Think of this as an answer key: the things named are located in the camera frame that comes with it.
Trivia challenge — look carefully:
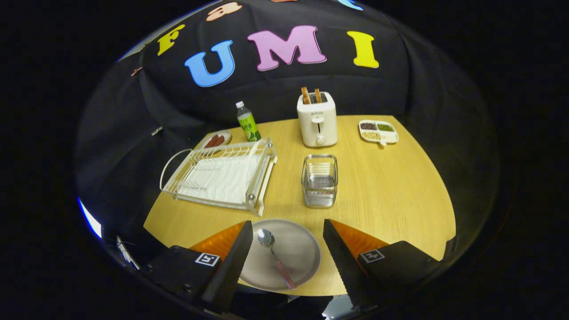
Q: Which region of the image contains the white toaster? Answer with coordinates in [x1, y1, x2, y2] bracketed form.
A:
[297, 91, 338, 148]

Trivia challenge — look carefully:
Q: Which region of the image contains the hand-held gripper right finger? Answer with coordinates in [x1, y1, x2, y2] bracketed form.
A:
[323, 219, 441, 312]

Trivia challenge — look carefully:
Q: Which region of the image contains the metal wire basket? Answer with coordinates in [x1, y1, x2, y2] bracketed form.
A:
[301, 154, 339, 208]

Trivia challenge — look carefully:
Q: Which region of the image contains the white wire dish rack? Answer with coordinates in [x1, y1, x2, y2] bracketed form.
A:
[160, 137, 278, 217]

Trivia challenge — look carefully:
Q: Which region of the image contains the metal spoon with red handle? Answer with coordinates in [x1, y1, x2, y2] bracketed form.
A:
[257, 228, 297, 290]

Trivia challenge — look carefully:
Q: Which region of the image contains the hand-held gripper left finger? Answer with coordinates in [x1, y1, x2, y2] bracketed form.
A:
[142, 220, 254, 314]

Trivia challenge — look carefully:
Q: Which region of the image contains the green label plastic bottle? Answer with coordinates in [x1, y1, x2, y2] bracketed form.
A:
[236, 101, 261, 142]

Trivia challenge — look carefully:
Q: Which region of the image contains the white divided snack tray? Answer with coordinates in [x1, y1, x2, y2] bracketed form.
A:
[358, 120, 399, 147]

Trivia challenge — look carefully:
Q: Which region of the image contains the beige round plate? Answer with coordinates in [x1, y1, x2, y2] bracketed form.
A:
[239, 218, 321, 292]

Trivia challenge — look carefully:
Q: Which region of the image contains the small oval white dish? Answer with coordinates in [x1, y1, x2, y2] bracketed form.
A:
[197, 130, 232, 150]

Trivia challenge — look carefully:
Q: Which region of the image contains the lit computer screen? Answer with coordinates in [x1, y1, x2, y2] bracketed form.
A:
[78, 198, 104, 239]

